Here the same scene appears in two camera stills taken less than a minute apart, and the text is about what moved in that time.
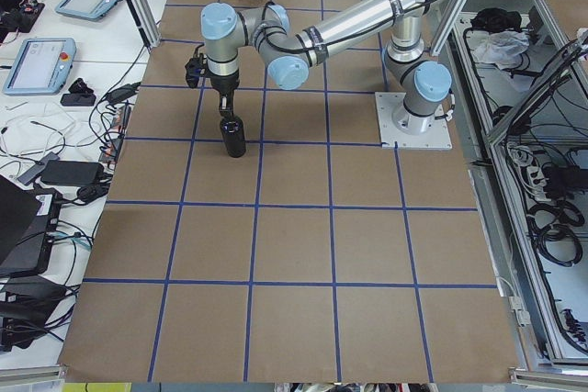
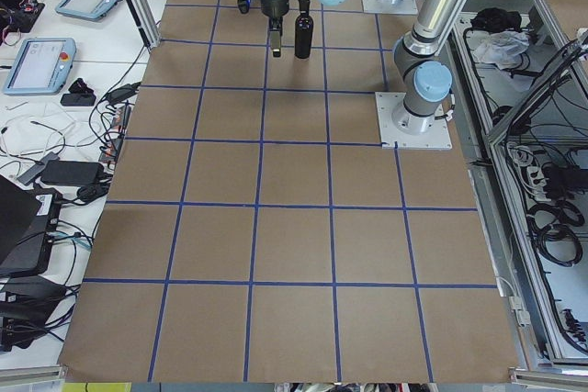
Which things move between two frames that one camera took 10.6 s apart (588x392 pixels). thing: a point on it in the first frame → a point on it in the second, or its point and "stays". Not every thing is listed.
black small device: (80, 95) stays
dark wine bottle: (233, 136) → (303, 38)
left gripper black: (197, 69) → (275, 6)
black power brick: (72, 173) stays
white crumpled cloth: (504, 49) stays
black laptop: (28, 218) stays
